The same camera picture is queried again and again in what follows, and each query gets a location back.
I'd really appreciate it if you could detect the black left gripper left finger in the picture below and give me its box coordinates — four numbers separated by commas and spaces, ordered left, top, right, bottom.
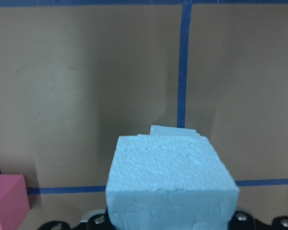
38, 221, 86, 230

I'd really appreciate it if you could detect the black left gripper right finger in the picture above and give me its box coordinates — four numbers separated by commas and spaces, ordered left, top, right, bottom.
254, 216, 288, 230

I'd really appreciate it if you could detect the light blue block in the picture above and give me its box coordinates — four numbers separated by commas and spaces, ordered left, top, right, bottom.
106, 135, 240, 230

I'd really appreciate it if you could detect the pink foam block far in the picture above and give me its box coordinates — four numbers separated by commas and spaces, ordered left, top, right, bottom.
0, 174, 30, 230

